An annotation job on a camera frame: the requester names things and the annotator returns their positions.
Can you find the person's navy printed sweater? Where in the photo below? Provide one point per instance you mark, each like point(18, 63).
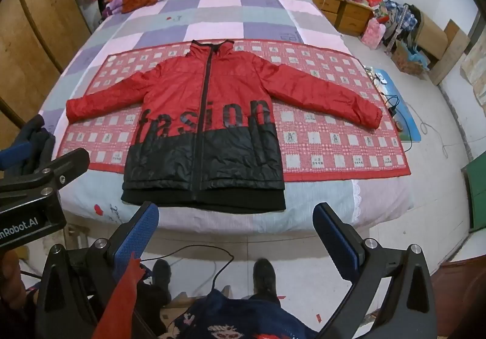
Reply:
point(243, 318)

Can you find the cardboard box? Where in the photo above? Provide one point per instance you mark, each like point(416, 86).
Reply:
point(433, 35)

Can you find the box with blue plastic bag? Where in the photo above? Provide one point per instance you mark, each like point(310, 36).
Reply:
point(410, 57)

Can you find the person's right black shoe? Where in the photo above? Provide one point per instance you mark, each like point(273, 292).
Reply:
point(264, 276)

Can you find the red and black puffer jacket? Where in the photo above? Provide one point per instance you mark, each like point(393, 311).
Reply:
point(212, 88)

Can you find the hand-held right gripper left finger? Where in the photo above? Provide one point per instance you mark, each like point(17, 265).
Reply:
point(138, 232)

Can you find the green stool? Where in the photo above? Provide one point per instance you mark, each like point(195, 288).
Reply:
point(476, 194)

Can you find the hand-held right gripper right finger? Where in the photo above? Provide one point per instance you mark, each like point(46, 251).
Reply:
point(336, 242)

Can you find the person's left hand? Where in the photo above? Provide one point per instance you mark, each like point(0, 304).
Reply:
point(8, 274)

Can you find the dark grey cloth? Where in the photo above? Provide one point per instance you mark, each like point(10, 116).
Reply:
point(41, 137)

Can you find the wooden nightstand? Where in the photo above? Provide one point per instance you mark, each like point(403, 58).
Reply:
point(353, 16)

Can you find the floral cloth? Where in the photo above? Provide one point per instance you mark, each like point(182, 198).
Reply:
point(476, 69)

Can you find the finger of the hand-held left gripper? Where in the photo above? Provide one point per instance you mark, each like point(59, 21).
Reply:
point(57, 170)
point(17, 152)

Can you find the blue floor mat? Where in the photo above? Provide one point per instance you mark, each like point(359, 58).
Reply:
point(402, 88)

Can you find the wooden wardrobe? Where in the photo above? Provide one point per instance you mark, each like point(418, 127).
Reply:
point(30, 38)

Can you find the red cloth strip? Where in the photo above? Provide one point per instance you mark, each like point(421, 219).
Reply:
point(117, 301)

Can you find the pink bag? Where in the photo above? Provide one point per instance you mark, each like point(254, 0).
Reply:
point(374, 33)

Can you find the plaid clothes pile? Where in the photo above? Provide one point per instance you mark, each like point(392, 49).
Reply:
point(398, 19)

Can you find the flat cardboard sheet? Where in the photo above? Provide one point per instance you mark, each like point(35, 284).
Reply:
point(452, 50)

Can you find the red checked mat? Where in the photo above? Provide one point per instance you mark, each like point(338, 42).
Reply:
point(322, 141)

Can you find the bed with patchwork sheet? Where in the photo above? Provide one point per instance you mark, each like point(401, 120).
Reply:
point(227, 12)

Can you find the brown wooden furniture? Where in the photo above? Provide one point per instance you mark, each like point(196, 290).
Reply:
point(463, 301)

